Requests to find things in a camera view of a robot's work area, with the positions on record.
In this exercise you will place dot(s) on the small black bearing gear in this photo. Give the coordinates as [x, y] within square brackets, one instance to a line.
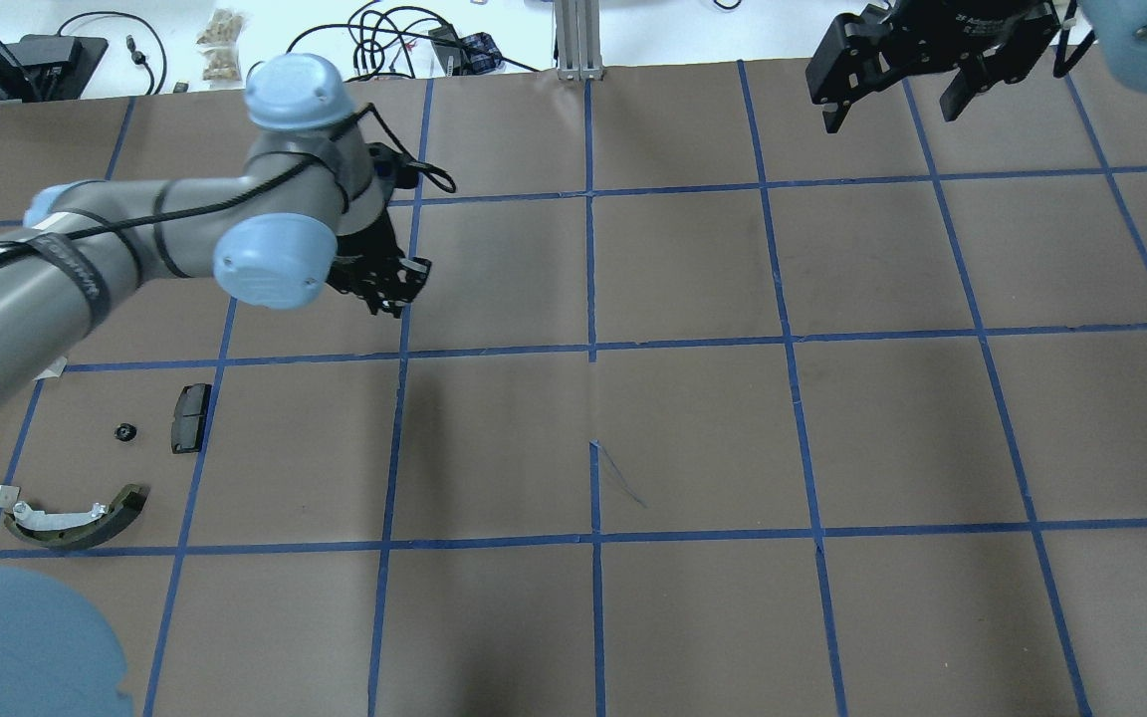
[125, 432]

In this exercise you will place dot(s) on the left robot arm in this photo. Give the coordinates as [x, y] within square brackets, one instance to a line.
[309, 211]

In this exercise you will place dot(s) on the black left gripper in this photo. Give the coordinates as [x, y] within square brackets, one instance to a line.
[366, 251]

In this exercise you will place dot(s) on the dark brake pad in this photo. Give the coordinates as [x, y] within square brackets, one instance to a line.
[190, 418]

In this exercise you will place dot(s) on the olive curved brake shoe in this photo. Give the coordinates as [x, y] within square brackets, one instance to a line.
[76, 531]

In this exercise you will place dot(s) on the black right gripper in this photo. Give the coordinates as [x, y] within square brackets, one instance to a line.
[967, 30]

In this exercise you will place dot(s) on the black camera stand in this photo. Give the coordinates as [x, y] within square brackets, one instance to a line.
[49, 68]

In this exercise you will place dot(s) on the aluminium frame post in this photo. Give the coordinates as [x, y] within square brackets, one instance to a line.
[578, 48]

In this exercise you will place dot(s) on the bagged small parts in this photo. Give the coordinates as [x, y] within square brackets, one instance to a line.
[217, 45]

